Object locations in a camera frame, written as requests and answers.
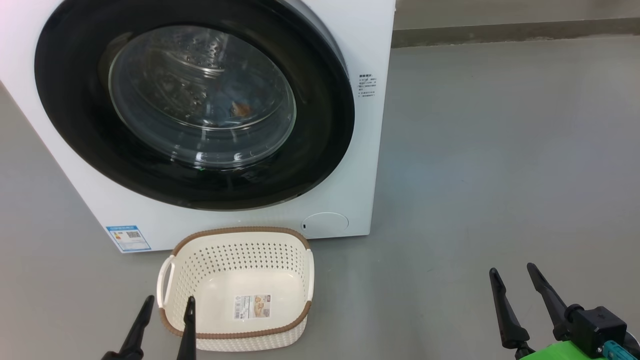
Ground blue energy label sticker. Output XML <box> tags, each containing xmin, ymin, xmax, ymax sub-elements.
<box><xmin>105</xmin><ymin>225</ymin><xmax>152</xmax><ymax>253</ymax></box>

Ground white front-load washing machine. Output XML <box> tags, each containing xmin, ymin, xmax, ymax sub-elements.
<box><xmin>0</xmin><ymin>0</ymin><xmax>397</xmax><ymax>254</ymax></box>

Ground small printed text label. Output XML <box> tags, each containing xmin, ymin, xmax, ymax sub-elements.
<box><xmin>357</xmin><ymin>73</ymin><xmax>377</xmax><ymax>98</ymax></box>

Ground round white filter cover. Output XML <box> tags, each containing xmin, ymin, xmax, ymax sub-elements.
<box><xmin>300</xmin><ymin>212</ymin><xmax>350</xmax><ymax>238</ymax></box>

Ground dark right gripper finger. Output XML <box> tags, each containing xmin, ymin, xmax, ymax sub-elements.
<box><xmin>489</xmin><ymin>268</ymin><xmax>532</xmax><ymax>351</ymax></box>
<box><xmin>526</xmin><ymin>262</ymin><xmax>568</xmax><ymax>339</ymax></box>

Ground blue garment orange prints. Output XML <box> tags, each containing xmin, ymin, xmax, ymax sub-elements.
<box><xmin>227</xmin><ymin>99</ymin><xmax>255</xmax><ymax>119</ymax></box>

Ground teal cable connector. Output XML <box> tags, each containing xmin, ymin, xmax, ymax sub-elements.
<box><xmin>602</xmin><ymin>341</ymin><xmax>627</xmax><ymax>360</ymax></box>

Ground paper basket label sticker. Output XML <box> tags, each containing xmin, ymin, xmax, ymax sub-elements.
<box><xmin>233</xmin><ymin>294</ymin><xmax>272</xmax><ymax>321</ymax></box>

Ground white laundry basket brown rim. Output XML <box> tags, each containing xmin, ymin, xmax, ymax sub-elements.
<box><xmin>156</xmin><ymin>226</ymin><xmax>315</xmax><ymax>352</ymax></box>

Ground black round glass washer door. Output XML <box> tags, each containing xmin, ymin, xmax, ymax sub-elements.
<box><xmin>34</xmin><ymin>0</ymin><xmax>356</xmax><ymax>212</ymax></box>

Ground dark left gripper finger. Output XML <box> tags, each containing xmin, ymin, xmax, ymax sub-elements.
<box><xmin>176</xmin><ymin>296</ymin><xmax>197</xmax><ymax>360</ymax></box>
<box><xmin>101</xmin><ymin>295</ymin><xmax>155</xmax><ymax>360</ymax></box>

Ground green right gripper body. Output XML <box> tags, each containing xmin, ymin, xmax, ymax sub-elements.
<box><xmin>517</xmin><ymin>341</ymin><xmax>608</xmax><ymax>360</ymax></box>

